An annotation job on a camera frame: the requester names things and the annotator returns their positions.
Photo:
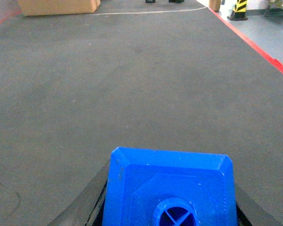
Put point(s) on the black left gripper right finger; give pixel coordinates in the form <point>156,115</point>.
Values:
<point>250,213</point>

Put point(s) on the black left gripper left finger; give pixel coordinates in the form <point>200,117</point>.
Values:
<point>87,208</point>

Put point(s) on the blue rectangular block part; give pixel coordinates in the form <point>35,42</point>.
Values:
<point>169,188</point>

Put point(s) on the grey floor mat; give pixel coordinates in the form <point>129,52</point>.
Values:
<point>162,76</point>

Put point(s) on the yellow black traffic cone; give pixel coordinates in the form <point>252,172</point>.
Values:
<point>239,11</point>

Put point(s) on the large cardboard box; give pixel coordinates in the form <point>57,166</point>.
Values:
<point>57,7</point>

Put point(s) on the green potted plant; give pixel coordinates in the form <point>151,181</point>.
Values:
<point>214,5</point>

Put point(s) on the black crate left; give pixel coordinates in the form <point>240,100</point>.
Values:
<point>150,1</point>

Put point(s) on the black crate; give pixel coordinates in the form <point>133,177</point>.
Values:
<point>150,1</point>
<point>176,1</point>

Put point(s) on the black crate right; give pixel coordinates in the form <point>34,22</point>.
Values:
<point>176,1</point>

